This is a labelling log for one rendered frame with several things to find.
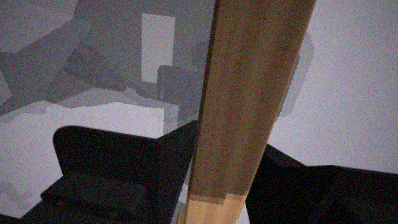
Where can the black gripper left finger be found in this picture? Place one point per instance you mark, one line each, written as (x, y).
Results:
(160, 165)

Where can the wooden rail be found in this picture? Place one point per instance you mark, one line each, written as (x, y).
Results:
(253, 48)

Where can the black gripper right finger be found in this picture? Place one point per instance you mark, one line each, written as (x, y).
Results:
(284, 191)

